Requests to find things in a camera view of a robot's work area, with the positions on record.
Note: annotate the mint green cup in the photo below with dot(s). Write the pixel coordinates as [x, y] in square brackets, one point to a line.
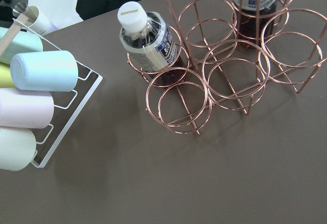
[24, 42]

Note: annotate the cream cup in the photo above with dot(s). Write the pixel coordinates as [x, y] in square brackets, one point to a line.
[18, 148]

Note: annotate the pink cup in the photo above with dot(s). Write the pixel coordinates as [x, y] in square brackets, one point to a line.
[26, 109]

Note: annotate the white wire cup rack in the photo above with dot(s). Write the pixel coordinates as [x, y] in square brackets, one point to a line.
[67, 106]

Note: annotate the light blue cup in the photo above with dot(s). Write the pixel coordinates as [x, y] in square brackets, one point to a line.
[44, 71]

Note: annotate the tea bottle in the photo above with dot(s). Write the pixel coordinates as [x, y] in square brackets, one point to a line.
[253, 12]
[147, 39]

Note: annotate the copper wire bottle rack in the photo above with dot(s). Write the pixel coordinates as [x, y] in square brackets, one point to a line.
[227, 72]

